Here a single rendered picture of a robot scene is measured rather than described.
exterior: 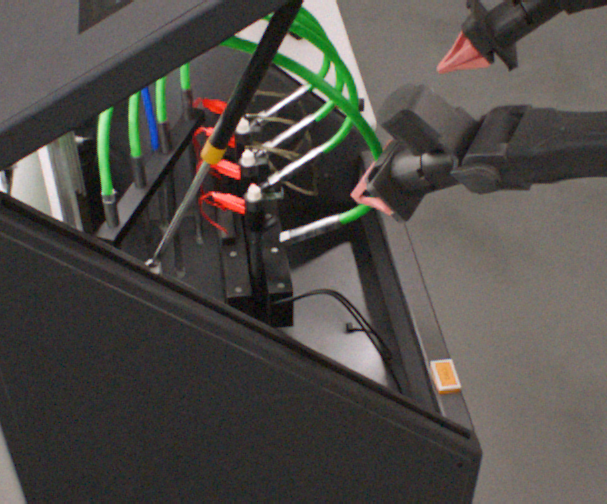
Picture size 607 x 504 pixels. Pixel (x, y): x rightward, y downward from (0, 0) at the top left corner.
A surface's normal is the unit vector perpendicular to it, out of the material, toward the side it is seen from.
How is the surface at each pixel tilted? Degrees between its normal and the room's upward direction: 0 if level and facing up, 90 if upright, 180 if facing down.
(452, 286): 0
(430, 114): 45
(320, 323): 0
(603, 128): 37
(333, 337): 0
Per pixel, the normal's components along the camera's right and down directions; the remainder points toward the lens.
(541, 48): 0.00, -0.73
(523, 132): -0.59, -0.59
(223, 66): 0.14, 0.68
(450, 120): 0.44, -0.13
